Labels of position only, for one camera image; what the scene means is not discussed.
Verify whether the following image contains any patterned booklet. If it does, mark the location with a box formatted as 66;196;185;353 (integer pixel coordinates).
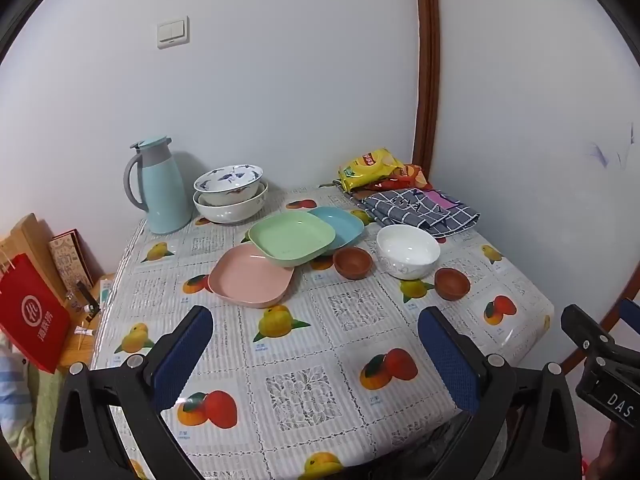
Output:
48;229;96;293

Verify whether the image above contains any grey checked cloth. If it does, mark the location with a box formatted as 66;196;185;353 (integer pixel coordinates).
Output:
332;180;481;239

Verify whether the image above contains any red patterned white bowl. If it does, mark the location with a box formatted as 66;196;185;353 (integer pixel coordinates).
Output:
193;180;269;224

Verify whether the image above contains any blue patterned white bowl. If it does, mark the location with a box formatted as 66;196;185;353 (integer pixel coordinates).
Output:
194;164;264;194

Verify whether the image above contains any small brown bowl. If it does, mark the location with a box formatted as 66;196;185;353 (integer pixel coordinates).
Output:
333;246;374;279
434;267;471;302

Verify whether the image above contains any red snack packet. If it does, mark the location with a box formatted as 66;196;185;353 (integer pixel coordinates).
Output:
370;164;430;192

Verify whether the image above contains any blue striped cloth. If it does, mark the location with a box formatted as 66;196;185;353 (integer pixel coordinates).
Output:
0;335;31;441

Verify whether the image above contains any wooden box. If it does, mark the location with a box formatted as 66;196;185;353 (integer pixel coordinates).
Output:
0;212;68;301

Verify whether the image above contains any green square plate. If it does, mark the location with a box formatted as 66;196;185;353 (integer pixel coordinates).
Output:
248;211;336;267

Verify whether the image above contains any small black bottle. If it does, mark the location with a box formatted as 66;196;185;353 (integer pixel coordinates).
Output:
75;280;102;319

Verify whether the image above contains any yellow snack packet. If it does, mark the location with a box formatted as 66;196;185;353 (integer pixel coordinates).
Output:
338;148;405;193

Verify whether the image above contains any brown wooden door frame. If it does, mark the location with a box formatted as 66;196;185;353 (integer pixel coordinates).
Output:
411;0;441;168

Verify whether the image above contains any white bowl grey swirl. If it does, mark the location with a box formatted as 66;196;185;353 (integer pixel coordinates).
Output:
376;224;441;281

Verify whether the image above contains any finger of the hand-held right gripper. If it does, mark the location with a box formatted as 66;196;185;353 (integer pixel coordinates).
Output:
560;304;622;357
620;298;640;332

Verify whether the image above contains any white light switch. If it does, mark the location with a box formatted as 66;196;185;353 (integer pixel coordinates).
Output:
157;16;191;50

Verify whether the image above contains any fruit printed tablecloth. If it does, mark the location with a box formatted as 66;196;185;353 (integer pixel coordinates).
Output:
90;185;556;480

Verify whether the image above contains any pink square plate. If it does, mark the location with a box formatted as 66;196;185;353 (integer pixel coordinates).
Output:
207;244;296;309

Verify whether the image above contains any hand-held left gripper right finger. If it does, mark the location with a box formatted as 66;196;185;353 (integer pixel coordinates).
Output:
405;305;585;480

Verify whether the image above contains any red paper bag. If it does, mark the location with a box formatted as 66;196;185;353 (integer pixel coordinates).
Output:
0;240;72;375

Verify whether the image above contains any light blue thermos jug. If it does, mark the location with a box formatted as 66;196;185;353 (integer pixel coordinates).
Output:
123;136;193;235

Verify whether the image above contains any blue square plate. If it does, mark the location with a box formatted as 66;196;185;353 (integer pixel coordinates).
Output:
307;206;366;252

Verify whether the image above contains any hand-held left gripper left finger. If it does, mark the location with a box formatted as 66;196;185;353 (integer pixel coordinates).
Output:
49;304;236;480

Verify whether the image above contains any wooden side table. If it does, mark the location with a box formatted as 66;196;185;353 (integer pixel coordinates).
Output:
50;272;118;373

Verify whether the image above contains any green cloth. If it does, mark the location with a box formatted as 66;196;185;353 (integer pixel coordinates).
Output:
25;362;68;463

